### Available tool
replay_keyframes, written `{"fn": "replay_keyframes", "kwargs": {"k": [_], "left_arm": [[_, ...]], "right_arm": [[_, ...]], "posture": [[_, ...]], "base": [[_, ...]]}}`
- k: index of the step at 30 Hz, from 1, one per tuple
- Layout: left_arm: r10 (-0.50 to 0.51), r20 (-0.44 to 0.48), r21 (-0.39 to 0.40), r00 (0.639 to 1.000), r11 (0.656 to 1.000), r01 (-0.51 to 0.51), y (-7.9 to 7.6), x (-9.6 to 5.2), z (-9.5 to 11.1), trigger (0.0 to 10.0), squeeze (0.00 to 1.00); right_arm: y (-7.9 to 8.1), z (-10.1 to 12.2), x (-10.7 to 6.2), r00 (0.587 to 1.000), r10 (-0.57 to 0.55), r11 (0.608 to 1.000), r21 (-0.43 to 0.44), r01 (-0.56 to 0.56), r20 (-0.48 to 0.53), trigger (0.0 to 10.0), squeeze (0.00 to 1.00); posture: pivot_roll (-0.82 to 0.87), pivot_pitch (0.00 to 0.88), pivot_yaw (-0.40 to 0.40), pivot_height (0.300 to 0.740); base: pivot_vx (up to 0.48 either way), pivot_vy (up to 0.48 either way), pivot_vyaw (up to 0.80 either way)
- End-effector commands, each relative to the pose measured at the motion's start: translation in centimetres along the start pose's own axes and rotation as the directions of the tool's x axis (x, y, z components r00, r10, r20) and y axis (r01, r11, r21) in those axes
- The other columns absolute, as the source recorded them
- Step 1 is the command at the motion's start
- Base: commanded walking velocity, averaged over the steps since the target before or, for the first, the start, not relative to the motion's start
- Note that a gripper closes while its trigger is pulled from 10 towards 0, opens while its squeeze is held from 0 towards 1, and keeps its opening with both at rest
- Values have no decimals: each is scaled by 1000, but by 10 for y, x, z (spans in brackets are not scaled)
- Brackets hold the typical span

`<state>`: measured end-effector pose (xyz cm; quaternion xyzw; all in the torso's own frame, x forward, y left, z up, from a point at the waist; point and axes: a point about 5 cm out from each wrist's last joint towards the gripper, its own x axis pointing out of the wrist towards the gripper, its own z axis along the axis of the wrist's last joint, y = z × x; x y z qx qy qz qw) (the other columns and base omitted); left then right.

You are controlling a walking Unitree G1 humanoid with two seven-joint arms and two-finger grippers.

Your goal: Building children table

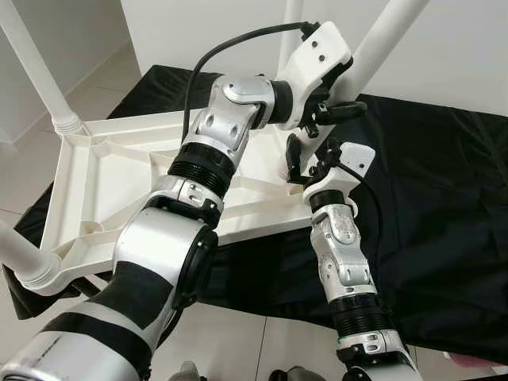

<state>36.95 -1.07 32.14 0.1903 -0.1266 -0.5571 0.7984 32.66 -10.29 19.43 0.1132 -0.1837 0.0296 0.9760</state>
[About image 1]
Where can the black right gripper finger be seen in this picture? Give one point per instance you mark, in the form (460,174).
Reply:
(294,155)

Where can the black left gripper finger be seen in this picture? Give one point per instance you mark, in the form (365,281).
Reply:
(345,111)

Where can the white plastic table top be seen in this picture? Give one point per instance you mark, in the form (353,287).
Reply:
(95,175)

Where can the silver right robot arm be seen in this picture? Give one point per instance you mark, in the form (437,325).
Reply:
(341,246)

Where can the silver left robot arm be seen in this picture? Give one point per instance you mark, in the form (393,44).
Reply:
(230,119)

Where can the black table cloth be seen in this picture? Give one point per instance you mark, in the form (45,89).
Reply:
(444,198)

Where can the grey right robot leg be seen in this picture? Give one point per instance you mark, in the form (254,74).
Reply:
(298,374)

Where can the grey robot leg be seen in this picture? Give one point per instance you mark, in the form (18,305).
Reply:
(298,374)
(186,371)

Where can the grey left robot leg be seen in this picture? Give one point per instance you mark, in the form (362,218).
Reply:
(186,371)

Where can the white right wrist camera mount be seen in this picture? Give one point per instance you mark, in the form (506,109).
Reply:
(353,159)

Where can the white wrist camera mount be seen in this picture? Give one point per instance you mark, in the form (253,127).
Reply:
(317,55)
(353,159)

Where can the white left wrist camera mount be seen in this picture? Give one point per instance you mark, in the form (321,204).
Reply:
(317,55)

